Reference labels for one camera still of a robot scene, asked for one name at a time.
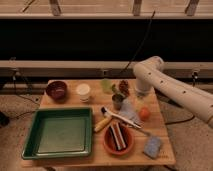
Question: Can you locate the blue sponge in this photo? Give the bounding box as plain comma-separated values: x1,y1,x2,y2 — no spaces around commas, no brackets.
143,136,162,159

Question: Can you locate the dark red bowl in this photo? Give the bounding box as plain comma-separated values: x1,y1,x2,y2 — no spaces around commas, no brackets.
46,81,67,100

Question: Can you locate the orange bowl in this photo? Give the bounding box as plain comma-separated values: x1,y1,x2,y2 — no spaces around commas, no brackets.
103,123,134,156

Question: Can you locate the white paper cup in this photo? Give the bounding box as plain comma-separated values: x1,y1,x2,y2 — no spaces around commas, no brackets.
76,83,91,102

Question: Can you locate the striped block in bowl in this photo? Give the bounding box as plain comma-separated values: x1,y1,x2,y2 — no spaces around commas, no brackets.
110,123,127,151

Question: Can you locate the wooden table board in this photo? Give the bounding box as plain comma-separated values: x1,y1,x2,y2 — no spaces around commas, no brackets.
21,79,176,168

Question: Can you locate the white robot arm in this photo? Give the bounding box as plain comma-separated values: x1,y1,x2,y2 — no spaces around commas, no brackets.
133,56,213,129

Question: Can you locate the black power cable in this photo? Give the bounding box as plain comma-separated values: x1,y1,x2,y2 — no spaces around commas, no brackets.
119,10,157,75

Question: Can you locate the clear plastic bag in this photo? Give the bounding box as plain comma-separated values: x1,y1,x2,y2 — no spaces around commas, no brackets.
119,99,141,124

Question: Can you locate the green plastic tray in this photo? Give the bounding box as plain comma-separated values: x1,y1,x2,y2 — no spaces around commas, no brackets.
22,108,93,160

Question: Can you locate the brown pine cone object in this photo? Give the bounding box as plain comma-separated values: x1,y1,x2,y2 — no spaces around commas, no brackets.
119,80,130,97

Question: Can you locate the white handled brush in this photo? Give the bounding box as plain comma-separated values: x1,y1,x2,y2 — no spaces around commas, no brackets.
101,107,141,129

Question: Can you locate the light green cup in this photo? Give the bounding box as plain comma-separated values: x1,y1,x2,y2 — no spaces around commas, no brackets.
101,78,112,94

